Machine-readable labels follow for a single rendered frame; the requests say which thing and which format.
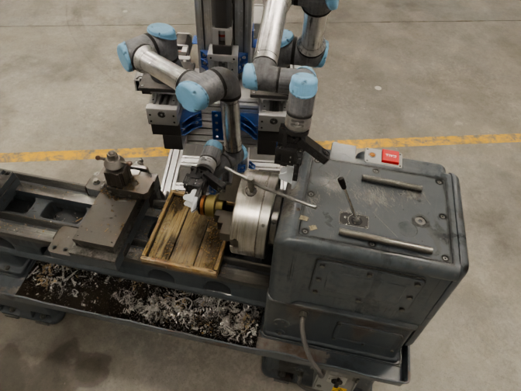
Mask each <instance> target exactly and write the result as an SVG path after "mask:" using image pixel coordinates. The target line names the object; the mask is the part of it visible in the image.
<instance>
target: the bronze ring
mask: <svg viewBox="0 0 521 391"><path fill-rule="evenodd" d="M226 207H227V202H226V201H224V200H220V199H219V194H216V195H210V194H209V195H201V196H200V198H199V200H198V213H199V215H203V216H207V217H213V218H214V214H215V212H216V210H217V209H221V210H225V211H226Z"/></svg>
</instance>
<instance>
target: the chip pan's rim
mask: <svg viewBox="0 0 521 391"><path fill-rule="evenodd" d="M35 262H36V260H33V261H32V262H31V264H30V266H29V267H28V268H27V270H26V272H25V273H24V274H22V275H11V274H8V273H4V272H0V275H5V276H8V277H13V278H17V279H20V278H23V277H26V276H27V274H28V273H29V271H30V269H31V268H32V266H33V265H34V263H35ZM0 298H3V299H9V300H13V301H16V302H21V303H27V304H31V305H34V306H41V307H45V308H48V309H52V310H59V311H62V312H66V313H73V314H76V315H80V316H83V317H90V318H94V319H97V320H104V321H108V322H111V323H115V324H122V325H125V326H129V327H135V328H139V329H143V330H149V331H153V332H157V333H160V334H166V335H171V336H175V337H181V338H184V339H189V340H192V341H198V342H202V343H206V344H212V345H216V346H220V347H224V348H230V349H233V350H238V351H244V352H247V353H251V354H255V355H261V356H265V357H269V358H275V359H279V360H282V361H287V362H293V363H296V364H300V365H307V366H310V367H312V365H311V364H310V362H309V360H308V359H305V358H300V357H298V356H295V355H290V354H288V353H284V352H281V351H272V350H265V349H260V348H252V347H247V346H243V345H239V344H233V343H229V342H225V341H218V340H215V339H211V338H207V337H201V336H197V335H193V334H186V333H183V332H179V331H176V330H169V329H165V328H162V327H155V326H151V325H148V324H143V323H140V322H137V321H134V320H127V319H122V318H118V317H111V316H106V315H102V314H99V313H93V312H88V311H85V310H79V309H75V308H71V307H67V306H61V305H57V304H53V303H47V302H43V301H39V300H36V299H31V298H29V297H25V296H18V295H13V294H9V293H4V292H0ZM264 314H265V308H264ZM264 314H263V316H262V321H261V324H260V335H261V336H262V337H263V338H267V339H271V340H274V341H280V342H285V343H288V344H295V345H298V346H303V344H302V343H298V342H294V341H287V340H284V339H280V338H276V337H269V336H266V335H264V334H263V333H262V331H261V328H262V324H263V321H264ZM261 336H258V337H261ZM308 346H309V348H313V349H316V350H320V351H327V352H331V353H334V354H338V355H345V356H349V357H352V358H359V359H363V360H367V361H370V362H377V363H381V364H385V365H391V366H396V367H399V366H398V365H400V364H401V365H402V367H401V368H402V381H399V380H394V379H386V378H382V377H377V376H374V375H368V374H366V373H363V372H358V371H355V370H352V369H346V368H342V367H339V366H335V365H329V364H325V363H322V362H315V363H316V364H317V365H318V366H319V368H320V369H325V370H328V371H332V372H338V373H342V374H346V375H352V376H356V377H360V378H363V379H370V380H374V381H377V382H383V383H387V384H391V385H395V386H401V385H402V384H408V383H409V382H410V379H411V372H410V345H403V346H402V348H400V361H399V363H391V362H384V361H380V360H377V359H373V358H366V357H362V356H359V355H352V354H348V353H344V352H341V351H334V350H330V349H326V348H320V347H316V346H312V345H308Z"/></svg>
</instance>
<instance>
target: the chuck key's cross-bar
mask: <svg viewBox="0 0 521 391"><path fill-rule="evenodd" d="M225 169H226V170H227V171H230V172H232V173H233V174H235V175H237V176H239V177H241V178H242V179H244V180H246V181H247V176H245V175H242V174H240V173H239V172H238V171H235V170H233V169H232V168H229V167H228V166H225ZM253 185H255V186H257V187H259V188H261V189H263V190H265V191H268V192H271V193H274V194H275V195H278V196H281V197H284V198H286V199H290V200H291V201H294V202H297V203H300V204H302V205H304V206H308V207H310V208H313V209H317V206H316V205H313V204H311V203H309V202H305V201H303V200H301V199H297V198H295V197H292V196H290V195H286V194H284V193H282V192H279V191H276V190H273V189H270V188H268V187H266V186H263V185H261V184H260V183H258V182H256V181H254V182H253Z"/></svg>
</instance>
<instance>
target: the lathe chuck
mask: <svg viewBox="0 0 521 391"><path fill-rule="evenodd" d="M247 170H249V171H250V170H251V171H254V172H249V171H245V172H244V173H243V175H245V176H247V177H248V176H249V175H253V176H254V181H256V182H258V183H260V184H261V185H263V186H266V185H267V180H268V178H269V176H270V174H271V172H267V171H259V170H254V169H250V168H248V169H247ZM254 188H255V189H256V193H255V194H254V195H248V194H247V189H248V185H247V181H246V180H244V179H242V178H241V180H240V185H239V188H238V191H237V194H236V200H235V204H234V208H233V216H232V221H231V227H230V235H229V238H230V240H232V239H237V240H238V241H239V242H238V247H234V246H233V245H229V249H230V251H231V253H234V254H241V255H246V256H250V257H254V258H255V243H256V236H257V226H258V221H259V217H260V213H261V206H262V202H263V197H264V192H265V190H263V189H261V188H259V187H257V186H254Z"/></svg>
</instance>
